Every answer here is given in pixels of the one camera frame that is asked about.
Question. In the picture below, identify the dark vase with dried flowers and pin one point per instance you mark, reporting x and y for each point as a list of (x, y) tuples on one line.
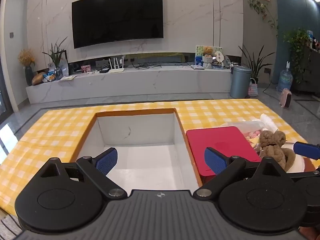
[(28, 76)]

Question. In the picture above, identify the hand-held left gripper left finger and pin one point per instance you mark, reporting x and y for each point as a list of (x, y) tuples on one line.
[(107, 160)]

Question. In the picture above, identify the red flat box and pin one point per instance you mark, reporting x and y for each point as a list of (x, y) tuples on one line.
[(220, 140)]

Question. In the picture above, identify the white marble TV cabinet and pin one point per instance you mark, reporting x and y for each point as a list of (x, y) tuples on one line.
[(140, 85)]

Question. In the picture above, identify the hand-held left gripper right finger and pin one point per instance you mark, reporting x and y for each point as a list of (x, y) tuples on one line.
[(215, 162)]

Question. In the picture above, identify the long-leaf potted floor plant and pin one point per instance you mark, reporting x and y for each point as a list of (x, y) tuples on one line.
[(255, 65)]

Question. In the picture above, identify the sunken white bin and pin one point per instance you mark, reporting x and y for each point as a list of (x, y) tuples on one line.
[(150, 160)]

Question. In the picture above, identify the white router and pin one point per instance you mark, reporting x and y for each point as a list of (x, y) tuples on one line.
[(116, 70)]

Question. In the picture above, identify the hanging vine plant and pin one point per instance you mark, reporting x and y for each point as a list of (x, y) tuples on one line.
[(261, 7)]

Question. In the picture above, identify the brown plush teddy bear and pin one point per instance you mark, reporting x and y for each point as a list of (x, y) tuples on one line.
[(272, 145)]

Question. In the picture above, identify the yellow checkered tablecloth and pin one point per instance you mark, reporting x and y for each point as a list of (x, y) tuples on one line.
[(55, 130)]

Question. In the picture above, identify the black wall television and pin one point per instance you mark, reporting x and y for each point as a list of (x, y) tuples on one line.
[(117, 17)]

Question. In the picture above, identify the pink photo card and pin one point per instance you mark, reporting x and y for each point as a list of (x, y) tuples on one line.
[(85, 69)]

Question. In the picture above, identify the blue water jug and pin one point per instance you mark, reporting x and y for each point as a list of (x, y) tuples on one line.
[(285, 78)]

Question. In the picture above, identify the small tan teddy bear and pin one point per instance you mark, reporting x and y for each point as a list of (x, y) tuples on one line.
[(208, 51)]

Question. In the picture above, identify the golden gourd ornament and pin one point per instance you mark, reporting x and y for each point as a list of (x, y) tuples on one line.
[(37, 78)]

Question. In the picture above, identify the striped rug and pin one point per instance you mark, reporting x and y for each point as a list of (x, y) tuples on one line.
[(7, 227)]

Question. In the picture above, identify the pastel woven basket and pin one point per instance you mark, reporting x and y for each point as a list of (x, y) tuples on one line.
[(253, 88)]

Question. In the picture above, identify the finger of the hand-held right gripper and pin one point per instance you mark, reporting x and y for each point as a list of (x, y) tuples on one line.
[(307, 150), (306, 174)]

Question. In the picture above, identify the grey round trash can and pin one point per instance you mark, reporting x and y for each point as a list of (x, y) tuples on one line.
[(240, 82)]

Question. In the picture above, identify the green plant in glass vase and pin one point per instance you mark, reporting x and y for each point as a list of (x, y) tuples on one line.
[(56, 55)]

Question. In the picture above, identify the pile of snack packets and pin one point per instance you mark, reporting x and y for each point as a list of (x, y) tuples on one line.
[(51, 77)]

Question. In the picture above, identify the pink space heater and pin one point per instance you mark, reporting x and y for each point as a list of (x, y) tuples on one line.
[(286, 98)]

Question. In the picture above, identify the clear bag of candies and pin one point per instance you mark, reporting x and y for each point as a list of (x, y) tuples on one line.
[(250, 133)]

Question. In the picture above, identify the dark storage cabinet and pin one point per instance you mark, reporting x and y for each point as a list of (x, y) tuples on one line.
[(311, 72)]

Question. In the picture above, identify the bushy green potted plant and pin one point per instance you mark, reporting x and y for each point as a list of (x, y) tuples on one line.
[(297, 47)]

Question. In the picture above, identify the white mesh cloth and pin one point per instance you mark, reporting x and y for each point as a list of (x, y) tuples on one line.
[(268, 122)]

